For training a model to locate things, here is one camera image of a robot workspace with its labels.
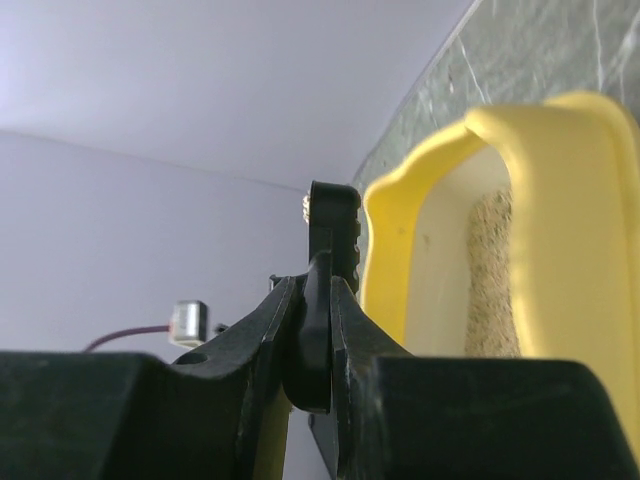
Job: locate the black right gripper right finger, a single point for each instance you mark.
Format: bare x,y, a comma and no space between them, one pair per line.
399,416

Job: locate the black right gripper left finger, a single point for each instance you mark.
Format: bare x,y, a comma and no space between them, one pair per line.
218,412

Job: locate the black slotted litter scoop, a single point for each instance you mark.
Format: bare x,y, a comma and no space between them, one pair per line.
316,370

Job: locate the yellow litter box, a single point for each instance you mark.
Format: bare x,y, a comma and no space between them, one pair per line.
572,166

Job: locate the cat litter pellets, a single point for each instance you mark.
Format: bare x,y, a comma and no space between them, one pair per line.
490,330

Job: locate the upper scooped litter clump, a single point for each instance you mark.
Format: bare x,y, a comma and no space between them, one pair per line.
306,208

